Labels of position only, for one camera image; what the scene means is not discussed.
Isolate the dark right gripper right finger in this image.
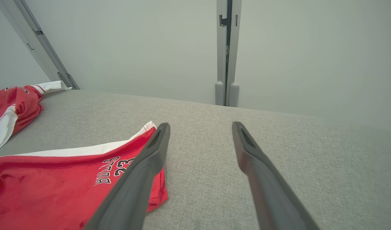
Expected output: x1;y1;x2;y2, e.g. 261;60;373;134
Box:
232;121;320;230

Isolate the grey partition post with foot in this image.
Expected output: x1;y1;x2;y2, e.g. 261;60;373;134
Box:
0;0;80;90

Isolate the red shorts white stripe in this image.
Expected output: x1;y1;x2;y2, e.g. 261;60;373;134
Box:
0;121;169;230

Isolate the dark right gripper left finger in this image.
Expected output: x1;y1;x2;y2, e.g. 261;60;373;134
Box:
84;122;171;230

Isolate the red Bulls jersey shirt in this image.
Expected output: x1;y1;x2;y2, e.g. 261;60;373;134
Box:
0;80;71;154

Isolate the grey double partition post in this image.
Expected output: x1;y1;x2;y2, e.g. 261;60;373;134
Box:
214;0;242;107

